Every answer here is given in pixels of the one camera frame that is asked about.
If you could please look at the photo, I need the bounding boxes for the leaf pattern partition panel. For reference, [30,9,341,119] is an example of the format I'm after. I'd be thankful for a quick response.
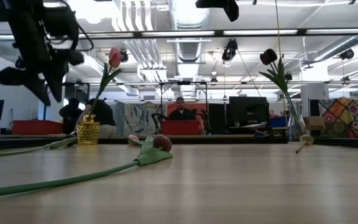
[114,101,168,136]

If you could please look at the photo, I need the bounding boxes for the black office chair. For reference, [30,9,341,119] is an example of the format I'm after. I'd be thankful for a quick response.
[150,112,167,134]

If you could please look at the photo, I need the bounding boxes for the pink artificial tulip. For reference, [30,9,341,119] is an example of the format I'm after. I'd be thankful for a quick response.
[89,47,122,116]
[127,134,150,149]
[89,52,124,116]

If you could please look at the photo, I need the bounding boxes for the blue plastic bin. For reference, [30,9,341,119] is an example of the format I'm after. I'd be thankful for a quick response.
[268,116,288,128]

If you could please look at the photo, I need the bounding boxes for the person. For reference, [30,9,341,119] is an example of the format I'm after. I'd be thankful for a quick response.
[167,96,207,135]
[76,98,117,139]
[58,98,83,135]

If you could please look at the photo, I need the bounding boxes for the cardboard box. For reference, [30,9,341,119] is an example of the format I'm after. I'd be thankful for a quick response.
[303,116,326,131]

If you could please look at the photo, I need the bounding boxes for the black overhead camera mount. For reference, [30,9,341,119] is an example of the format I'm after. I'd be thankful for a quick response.
[195,0,241,22]

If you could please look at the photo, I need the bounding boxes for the red plastic bin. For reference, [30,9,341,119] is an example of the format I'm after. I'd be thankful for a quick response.
[162,120,201,136]
[11,119,64,135]

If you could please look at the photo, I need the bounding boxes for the colourful patchwork quilt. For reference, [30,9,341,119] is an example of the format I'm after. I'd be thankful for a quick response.
[318,96,358,139]

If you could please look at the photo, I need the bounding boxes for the yellow glass vase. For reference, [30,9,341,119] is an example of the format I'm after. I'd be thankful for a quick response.
[76,114,101,146]

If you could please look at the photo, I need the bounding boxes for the thin hanging cord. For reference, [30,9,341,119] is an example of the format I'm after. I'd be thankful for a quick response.
[274,0,282,63]

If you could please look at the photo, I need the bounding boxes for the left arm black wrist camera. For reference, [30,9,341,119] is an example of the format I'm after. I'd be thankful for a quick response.
[44,4,81,43]

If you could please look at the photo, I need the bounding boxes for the dark red artificial tulip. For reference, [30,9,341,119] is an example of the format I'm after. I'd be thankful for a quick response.
[0,134,174,200]
[259,51,301,138]

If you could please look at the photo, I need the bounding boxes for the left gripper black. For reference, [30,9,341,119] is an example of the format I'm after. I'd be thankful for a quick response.
[0,0,85,107]

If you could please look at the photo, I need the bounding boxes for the clear glass vase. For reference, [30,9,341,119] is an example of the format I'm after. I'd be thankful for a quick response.
[287,101,307,142]

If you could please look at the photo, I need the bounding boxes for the black partition panel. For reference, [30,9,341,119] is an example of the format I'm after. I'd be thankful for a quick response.
[208,103,229,135]

